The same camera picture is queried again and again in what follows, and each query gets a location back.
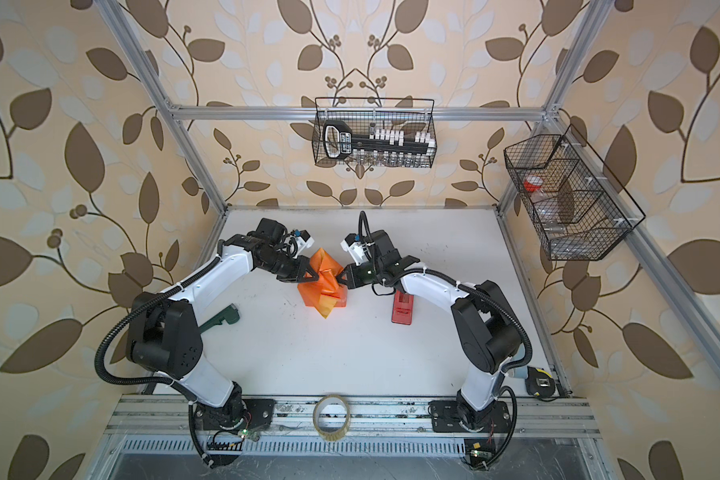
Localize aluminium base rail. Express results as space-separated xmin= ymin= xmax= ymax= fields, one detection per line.
xmin=104 ymin=394 xmax=602 ymax=439

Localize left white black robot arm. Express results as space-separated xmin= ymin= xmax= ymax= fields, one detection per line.
xmin=93 ymin=218 xmax=319 ymax=469

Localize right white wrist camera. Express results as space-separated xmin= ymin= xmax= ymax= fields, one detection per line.
xmin=340 ymin=234 xmax=369 ymax=266

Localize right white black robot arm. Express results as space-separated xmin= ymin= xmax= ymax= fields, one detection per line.
xmin=336 ymin=211 xmax=533 ymax=471

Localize green utility knife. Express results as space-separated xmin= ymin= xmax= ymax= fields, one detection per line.
xmin=199 ymin=304 xmax=240 ymax=334

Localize light blue phone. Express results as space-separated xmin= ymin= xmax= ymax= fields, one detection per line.
xmin=510 ymin=366 xmax=529 ymax=379

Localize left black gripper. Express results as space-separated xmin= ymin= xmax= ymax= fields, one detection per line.
xmin=259 ymin=249 xmax=321 ymax=281

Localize back black wire basket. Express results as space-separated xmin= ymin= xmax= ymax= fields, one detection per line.
xmin=311 ymin=95 xmax=438 ymax=169

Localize clear tape roll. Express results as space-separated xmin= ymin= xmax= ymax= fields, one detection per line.
xmin=312 ymin=395 xmax=351 ymax=442

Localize black socket set rail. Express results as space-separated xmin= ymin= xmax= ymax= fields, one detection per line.
xmin=313 ymin=119 xmax=437 ymax=162

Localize yellow orange wrapping paper sheet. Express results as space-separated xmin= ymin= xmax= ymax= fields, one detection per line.
xmin=297 ymin=248 xmax=348 ymax=318

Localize side black wire basket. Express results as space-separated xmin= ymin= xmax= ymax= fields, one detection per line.
xmin=503 ymin=125 xmax=646 ymax=261

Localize red tape dispenser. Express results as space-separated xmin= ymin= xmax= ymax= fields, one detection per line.
xmin=391 ymin=291 xmax=414 ymax=326

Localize black yellow tape measure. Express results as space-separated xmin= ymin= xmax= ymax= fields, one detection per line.
xmin=525 ymin=366 xmax=557 ymax=401

